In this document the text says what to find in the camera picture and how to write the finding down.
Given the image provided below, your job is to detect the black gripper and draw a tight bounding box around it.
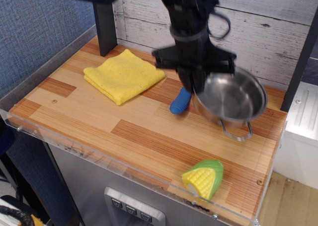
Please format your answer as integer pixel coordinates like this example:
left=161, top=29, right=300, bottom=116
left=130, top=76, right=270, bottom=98
left=152, top=33, right=236, bottom=92

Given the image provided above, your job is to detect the stainless steel pot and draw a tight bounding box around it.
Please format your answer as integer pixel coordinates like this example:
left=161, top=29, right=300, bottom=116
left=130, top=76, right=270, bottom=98
left=192, top=67, right=268, bottom=142

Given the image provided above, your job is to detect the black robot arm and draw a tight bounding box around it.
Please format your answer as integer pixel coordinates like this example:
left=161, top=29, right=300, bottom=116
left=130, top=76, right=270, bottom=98
left=152, top=0, right=237, bottom=93

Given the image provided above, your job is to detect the folded yellow towel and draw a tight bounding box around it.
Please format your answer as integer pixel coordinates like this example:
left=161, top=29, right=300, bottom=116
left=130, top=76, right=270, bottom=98
left=83, top=49, right=165, bottom=106

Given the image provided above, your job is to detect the toy corn cob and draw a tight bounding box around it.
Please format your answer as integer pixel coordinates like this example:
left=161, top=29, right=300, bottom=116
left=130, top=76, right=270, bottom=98
left=181, top=159, right=224, bottom=200

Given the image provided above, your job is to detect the white side cabinet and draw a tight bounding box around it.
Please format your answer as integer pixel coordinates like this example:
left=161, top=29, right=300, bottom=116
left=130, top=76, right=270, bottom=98
left=273, top=82, right=318, bottom=189

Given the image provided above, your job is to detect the stainless steel cabinet front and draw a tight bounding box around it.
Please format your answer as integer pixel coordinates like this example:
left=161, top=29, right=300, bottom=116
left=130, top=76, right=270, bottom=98
left=48, top=145, right=225, bottom=226

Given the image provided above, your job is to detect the silver button control panel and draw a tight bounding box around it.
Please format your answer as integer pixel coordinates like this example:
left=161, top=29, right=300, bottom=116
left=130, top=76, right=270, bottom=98
left=104, top=187, right=166, bottom=226

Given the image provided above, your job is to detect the clear acrylic edge guard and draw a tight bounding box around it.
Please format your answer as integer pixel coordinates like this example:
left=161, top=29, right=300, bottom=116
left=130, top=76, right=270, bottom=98
left=0, top=27, right=287, bottom=226

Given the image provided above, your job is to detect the yellow object bottom left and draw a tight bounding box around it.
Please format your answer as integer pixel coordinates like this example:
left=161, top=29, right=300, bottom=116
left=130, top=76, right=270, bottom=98
left=31, top=215, right=44, bottom=226

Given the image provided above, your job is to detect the blue handled metal fork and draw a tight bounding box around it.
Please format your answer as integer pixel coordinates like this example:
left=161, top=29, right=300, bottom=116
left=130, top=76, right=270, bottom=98
left=169, top=87, right=192, bottom=114

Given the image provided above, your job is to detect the black right upright post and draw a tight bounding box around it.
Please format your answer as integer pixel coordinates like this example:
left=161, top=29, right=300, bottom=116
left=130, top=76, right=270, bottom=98
left=280, top=0, right=318, bottom=112

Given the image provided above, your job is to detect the black upright post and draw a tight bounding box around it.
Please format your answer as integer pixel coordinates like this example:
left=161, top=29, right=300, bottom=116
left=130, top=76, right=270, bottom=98
left=280, top=0, right=318, bottom=112
left=93, top=3, right=117, bottom=57

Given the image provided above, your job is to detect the black left upright post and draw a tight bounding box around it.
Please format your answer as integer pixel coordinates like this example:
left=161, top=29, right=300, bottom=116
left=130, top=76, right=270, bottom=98
left=93, top=3, right=117, bottom=57

